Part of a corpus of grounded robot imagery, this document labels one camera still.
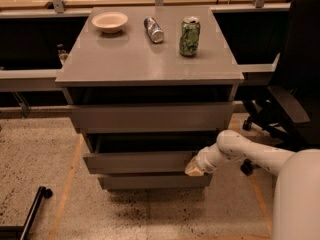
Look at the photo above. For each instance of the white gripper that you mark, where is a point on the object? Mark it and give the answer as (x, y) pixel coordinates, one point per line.
(201, 163)

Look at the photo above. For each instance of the grey drawer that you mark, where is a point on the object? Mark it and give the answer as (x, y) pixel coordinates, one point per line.
(152, 181)
(139, 118)
(146, 152)

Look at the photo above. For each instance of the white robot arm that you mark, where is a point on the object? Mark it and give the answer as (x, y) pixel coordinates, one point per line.
(296, 208)

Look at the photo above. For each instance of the grey top drawer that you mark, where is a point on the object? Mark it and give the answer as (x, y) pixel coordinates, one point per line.
(139, 118)

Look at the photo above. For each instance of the grey bottom drawer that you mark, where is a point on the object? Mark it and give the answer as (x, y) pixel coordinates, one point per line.
(152, 181)

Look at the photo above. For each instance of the grey drawer cabinet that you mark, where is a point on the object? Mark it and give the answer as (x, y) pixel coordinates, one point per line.
(128, 68)

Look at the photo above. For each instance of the black office chair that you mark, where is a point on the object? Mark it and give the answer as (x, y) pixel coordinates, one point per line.
(289, 108)

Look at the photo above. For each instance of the crushed green soda can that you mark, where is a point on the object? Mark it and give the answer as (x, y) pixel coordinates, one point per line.
(190, 33)

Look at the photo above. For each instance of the blue silver soda can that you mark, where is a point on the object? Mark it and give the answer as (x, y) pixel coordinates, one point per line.
(154, 31)

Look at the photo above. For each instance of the white paper bowl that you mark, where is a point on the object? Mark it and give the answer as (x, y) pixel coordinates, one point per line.
(110, 22)

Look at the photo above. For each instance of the black wheeled stand base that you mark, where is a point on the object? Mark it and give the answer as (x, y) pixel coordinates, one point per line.
(21, 232)

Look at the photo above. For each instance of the long grey desk frame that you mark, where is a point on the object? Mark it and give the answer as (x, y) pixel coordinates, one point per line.
(29, 43)

